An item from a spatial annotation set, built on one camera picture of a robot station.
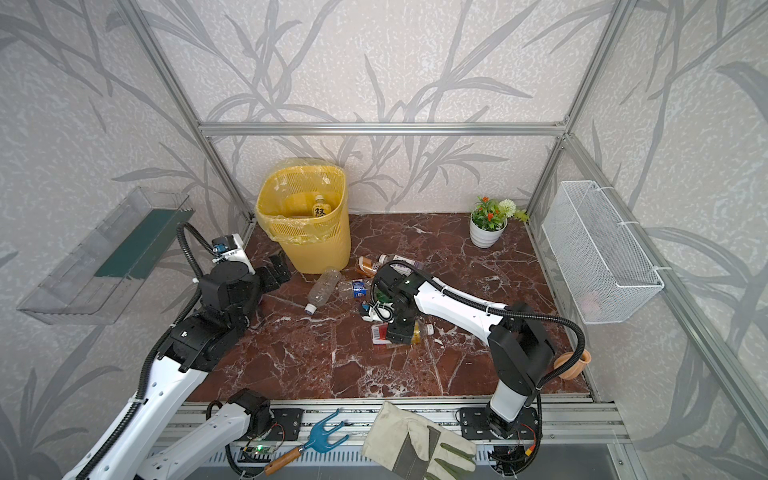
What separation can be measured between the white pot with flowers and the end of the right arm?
460 mm

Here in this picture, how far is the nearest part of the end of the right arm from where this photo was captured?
608 mm

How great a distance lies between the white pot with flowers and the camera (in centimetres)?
102
